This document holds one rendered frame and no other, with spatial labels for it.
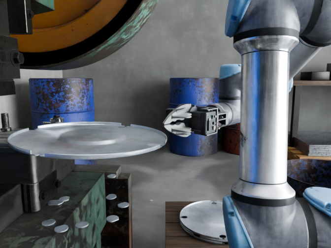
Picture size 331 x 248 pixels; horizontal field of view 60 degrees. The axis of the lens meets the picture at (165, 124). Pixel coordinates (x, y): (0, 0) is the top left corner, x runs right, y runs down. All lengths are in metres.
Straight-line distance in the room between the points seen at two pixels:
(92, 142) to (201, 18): 3.48
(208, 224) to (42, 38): 0.83
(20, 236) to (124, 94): 3.46
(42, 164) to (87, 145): 0.12
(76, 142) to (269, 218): 0.36
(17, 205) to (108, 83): 3.43
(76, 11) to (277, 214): 0.78
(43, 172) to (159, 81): 3.32
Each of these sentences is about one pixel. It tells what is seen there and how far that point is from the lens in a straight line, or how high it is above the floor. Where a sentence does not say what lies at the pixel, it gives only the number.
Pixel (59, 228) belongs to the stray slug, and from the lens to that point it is 0.54.
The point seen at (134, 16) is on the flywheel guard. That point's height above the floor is 1.06.
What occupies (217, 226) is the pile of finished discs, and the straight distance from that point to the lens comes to 1.10.
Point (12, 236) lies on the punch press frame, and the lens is 0.55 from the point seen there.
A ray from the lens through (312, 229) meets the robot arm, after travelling 0.58.
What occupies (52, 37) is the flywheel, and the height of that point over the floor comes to 1.01.
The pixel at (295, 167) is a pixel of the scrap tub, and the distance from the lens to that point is 1.63.
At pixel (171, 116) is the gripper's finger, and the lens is 0.73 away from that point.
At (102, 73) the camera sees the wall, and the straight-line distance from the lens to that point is 3.97.
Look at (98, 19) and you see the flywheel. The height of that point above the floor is 1.06.
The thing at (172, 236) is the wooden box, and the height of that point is 0.35.
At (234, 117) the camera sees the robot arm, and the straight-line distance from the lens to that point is 0.91.
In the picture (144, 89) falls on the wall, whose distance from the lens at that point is 3.87.
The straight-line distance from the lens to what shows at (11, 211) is 0.59.
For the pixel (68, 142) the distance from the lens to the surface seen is 0.53.
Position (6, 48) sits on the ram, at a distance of 0.63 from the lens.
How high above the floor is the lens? 0.90
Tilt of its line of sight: 10 degrees down
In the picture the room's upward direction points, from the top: straight up
